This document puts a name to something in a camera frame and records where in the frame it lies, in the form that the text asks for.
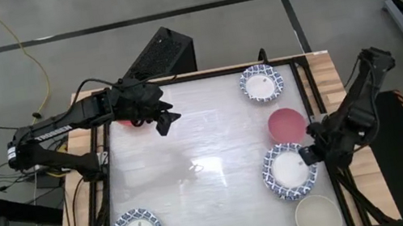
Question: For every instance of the cream white bowl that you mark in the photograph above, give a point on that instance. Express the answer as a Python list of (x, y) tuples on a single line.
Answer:
[(318, 218)]

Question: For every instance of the pink bowl pale outside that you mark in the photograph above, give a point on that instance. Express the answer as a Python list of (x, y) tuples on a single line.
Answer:
[(287, 126)]

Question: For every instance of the black metal table frame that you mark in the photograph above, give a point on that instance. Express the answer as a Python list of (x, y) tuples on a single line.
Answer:
[(199, 76)]

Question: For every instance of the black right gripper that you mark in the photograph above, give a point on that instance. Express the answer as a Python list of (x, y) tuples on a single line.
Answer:
[(331, 142)]

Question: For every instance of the black computer tower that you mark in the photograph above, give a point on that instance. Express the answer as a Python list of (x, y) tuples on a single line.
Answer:
[(162, 51)]

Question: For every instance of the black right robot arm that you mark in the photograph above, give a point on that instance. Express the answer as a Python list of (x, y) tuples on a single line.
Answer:
[(368, 77)]

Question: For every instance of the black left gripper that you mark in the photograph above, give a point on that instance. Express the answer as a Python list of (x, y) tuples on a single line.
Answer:
[(137, 99)]

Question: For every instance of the orange plastic bowl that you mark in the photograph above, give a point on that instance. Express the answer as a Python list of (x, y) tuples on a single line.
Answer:
[(129, 123)]

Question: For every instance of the black frame clamp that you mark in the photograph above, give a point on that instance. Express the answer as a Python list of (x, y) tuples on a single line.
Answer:
[(262, 55)]

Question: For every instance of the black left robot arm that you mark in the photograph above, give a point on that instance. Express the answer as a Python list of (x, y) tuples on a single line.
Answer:
[(63, 119)]

